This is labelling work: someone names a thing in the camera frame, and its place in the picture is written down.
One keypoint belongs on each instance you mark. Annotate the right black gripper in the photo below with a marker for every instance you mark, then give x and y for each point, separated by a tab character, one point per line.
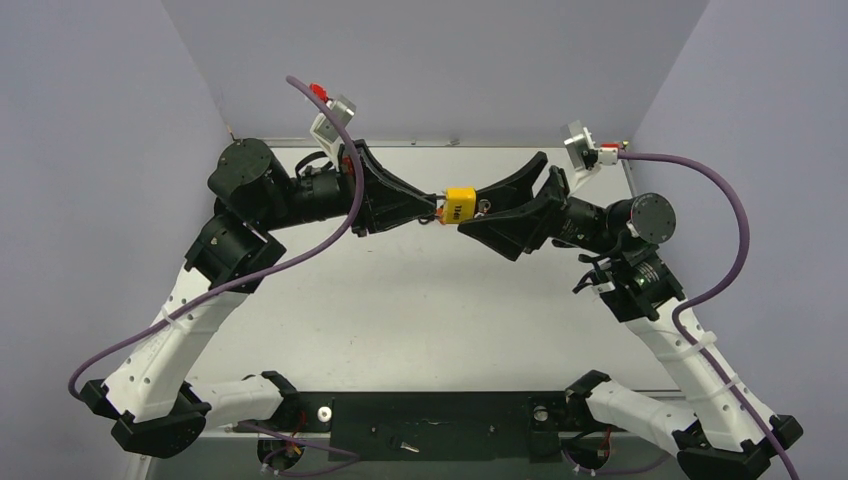
547	211

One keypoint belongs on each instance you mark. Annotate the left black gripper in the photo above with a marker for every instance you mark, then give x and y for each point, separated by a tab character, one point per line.
385	214

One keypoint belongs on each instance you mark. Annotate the yellow padlock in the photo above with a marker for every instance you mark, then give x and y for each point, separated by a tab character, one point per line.
459	205

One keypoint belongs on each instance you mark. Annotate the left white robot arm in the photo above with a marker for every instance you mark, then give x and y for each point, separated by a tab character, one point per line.
156	410

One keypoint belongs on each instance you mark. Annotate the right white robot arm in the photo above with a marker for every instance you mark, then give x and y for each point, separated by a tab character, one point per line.
724	431

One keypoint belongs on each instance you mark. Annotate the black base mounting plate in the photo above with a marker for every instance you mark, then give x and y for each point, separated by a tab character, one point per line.
435	426

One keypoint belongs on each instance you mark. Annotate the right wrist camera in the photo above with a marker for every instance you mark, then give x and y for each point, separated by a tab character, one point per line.
585	158

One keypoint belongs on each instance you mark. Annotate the aluminium frame rail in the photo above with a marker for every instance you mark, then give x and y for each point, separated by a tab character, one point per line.
619	409

